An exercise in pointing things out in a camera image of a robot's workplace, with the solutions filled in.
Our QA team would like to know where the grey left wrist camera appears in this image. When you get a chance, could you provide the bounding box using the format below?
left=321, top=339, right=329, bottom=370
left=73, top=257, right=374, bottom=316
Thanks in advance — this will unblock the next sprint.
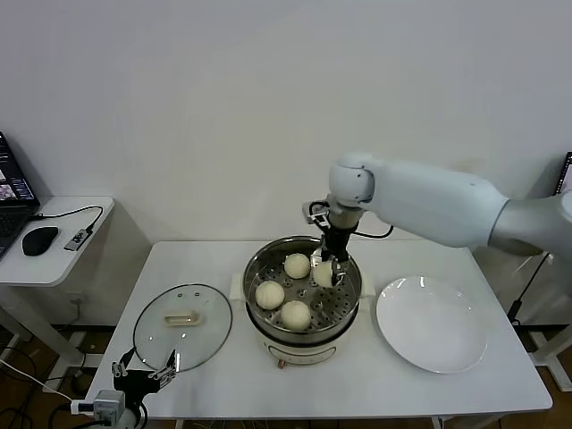
left=71, top=389, right=125, bottom=421

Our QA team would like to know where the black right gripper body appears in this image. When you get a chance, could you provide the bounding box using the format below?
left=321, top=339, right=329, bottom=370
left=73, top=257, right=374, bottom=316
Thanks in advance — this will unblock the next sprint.
left=319, top=226, right=352, bottom=265

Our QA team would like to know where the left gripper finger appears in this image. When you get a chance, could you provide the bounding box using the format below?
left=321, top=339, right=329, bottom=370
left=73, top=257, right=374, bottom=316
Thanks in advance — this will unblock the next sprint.
left=149, top=349, right=180, bottom=386
left=110, top=348, right=135, bottom=379

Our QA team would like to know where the white round plate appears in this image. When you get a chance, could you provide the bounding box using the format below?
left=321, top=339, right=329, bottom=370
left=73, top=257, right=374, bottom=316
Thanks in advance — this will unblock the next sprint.
left=375, top=275, right=488, bottom=374

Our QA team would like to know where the white side table with mouse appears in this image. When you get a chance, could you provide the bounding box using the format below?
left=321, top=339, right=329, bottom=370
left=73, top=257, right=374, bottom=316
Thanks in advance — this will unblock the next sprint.
left=0, top=195, right=116, bottom=372

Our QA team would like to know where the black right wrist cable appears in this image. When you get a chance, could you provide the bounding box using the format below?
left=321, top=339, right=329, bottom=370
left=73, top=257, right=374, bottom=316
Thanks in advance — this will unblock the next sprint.
left=350, top=224, right=395, bottom=239

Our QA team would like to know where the perforated stainless steel steamer basket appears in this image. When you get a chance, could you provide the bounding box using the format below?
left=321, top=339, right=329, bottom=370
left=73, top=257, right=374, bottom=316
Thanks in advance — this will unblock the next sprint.
left=230, top=236, right=374, bottom=344

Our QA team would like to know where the glass lid with cream handle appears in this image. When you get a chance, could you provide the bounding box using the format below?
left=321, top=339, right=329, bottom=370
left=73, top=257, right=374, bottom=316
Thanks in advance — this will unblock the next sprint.
left=132, top=282, right=234, bottom=373

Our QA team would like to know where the black usb hub cable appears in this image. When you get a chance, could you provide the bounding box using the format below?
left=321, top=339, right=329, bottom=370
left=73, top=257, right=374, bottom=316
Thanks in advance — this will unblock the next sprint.
left=31, top=205, right=105, bottom=233

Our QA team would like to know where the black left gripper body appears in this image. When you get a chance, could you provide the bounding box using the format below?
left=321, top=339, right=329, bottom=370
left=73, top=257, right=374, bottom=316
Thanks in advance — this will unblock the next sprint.
left=113, top=369, right=173, bottom=410

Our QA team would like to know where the black computer mouse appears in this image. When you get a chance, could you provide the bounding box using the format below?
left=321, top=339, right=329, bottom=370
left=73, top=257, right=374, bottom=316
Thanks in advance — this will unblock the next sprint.
left=21, top=226, right=60, bottom=257

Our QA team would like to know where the white side table with label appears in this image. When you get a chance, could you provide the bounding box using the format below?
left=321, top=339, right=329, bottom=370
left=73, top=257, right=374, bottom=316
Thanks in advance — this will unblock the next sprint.
left=513, top=249, right=572, bottom=372

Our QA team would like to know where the black laptop with two cables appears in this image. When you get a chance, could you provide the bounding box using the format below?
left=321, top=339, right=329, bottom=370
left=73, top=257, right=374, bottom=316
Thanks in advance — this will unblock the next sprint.
left=556, top=151, right=572, bottom=198

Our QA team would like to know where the black laptop beside mouse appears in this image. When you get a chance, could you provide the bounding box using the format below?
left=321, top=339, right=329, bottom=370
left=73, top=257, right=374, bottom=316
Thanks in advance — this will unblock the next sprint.
left=0, top=130, right=41, bottom=260

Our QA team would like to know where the white floor cable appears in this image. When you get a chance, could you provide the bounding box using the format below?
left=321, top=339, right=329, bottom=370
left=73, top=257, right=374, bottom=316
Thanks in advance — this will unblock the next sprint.
left=0, top=359, right=75, bottom=401

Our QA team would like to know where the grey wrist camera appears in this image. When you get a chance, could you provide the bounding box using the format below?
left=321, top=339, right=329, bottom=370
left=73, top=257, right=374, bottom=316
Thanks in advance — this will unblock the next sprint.
left=71, top=389, right=125, bottom=421
left=301, top=200, right=331, bottom=224

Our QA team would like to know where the cream electric cooking pot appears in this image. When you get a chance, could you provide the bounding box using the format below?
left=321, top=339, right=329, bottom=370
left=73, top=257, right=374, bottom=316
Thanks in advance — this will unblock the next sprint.
left=243, top=297, right=371, bottom=370

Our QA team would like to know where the grey usb hub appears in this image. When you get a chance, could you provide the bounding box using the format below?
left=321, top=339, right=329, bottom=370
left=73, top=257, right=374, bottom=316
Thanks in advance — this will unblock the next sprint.
left=63, top=226, right=94, bottom=252

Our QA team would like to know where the black laptop power cable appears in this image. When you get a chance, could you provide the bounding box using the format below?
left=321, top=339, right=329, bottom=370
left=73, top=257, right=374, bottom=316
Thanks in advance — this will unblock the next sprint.
left=509, top=252, right=551, bottom=328

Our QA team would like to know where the white steamed baozi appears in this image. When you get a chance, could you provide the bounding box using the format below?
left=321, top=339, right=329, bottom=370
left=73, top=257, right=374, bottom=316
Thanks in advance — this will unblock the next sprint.
left=283, top=253, right=312, bottom=280
left=311, top=261, right=334, bottom=289
left=255, top=281, right=286, bottom=310
left=280, top=299, right=312, bottom=331

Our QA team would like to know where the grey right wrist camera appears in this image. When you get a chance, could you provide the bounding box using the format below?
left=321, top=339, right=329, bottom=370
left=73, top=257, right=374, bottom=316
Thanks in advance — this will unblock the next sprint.
left=301, top=200, right=331, bottom=224

